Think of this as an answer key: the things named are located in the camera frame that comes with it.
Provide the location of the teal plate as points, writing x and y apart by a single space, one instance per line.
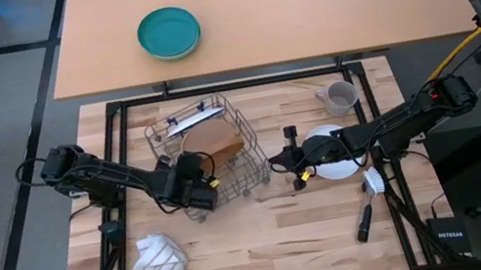
168 32

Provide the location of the black metal table frame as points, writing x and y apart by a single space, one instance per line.
117 127

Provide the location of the black Netgear router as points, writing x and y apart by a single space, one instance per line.
452 236

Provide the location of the black frame clamp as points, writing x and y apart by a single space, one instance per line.
111 229

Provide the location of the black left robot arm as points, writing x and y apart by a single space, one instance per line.
99 179

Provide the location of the pale pink plate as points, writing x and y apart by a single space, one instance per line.
338 170

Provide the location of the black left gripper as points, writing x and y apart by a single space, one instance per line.
187 166

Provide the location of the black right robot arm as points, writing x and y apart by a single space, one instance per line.
407 120

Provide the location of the light wooden desk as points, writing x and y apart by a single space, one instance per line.
298 10

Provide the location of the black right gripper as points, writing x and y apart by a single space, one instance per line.
310 152

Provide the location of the white striped cloth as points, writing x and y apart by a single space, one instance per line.
157 269

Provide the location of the speckled grey mug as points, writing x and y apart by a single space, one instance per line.
341 98

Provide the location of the brown wooden plate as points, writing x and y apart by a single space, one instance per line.
219 141

